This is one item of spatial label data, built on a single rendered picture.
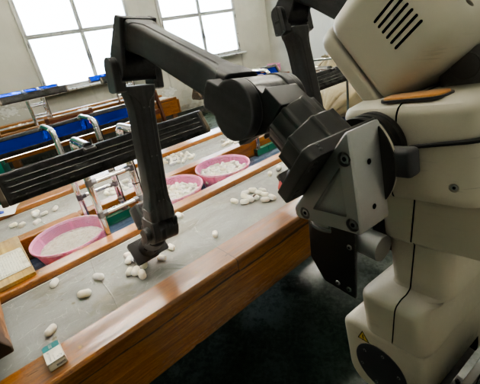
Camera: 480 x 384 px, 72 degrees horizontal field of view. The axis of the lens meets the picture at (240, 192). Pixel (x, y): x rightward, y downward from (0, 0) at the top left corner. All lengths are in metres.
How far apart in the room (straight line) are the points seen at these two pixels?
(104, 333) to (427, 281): 0.67
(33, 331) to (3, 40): 5.25
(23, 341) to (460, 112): 0.99
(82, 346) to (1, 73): 5.34
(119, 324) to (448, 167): 0.74
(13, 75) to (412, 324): 5.81
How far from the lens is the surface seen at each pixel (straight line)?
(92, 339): 0.88
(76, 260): 1.20
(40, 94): 3.98
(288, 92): 0.42
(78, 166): 0.98
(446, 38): 0.43
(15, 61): 5.99
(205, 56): 0.54
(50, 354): 0.87
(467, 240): 0.52
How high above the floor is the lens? 1.33
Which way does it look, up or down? 26 degrees down
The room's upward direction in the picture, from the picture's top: 10 degrees counter-clockwise
